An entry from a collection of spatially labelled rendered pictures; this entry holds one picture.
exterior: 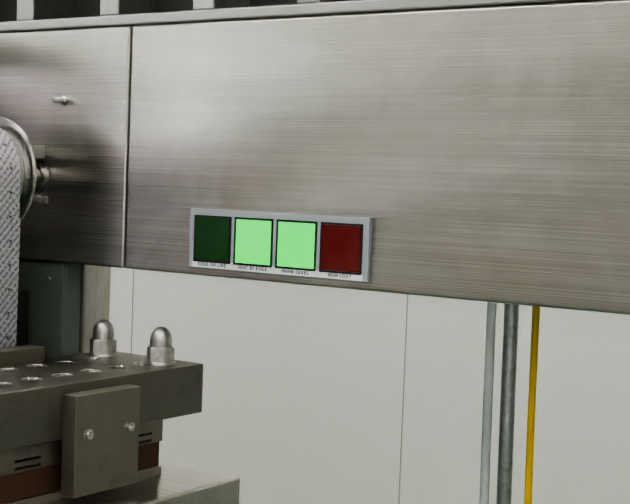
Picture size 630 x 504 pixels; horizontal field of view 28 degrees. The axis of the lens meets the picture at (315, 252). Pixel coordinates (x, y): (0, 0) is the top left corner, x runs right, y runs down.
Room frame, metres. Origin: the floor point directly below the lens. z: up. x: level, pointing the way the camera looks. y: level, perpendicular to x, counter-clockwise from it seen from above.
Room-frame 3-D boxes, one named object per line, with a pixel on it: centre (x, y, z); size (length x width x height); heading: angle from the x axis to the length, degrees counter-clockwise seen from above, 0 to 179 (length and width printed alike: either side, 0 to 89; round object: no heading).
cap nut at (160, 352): (1.51, 0.18, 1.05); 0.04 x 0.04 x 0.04
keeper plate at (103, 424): (1.36, 0.22, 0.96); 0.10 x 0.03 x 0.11; 146
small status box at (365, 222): (1.42, 0.04, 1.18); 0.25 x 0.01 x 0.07; 56
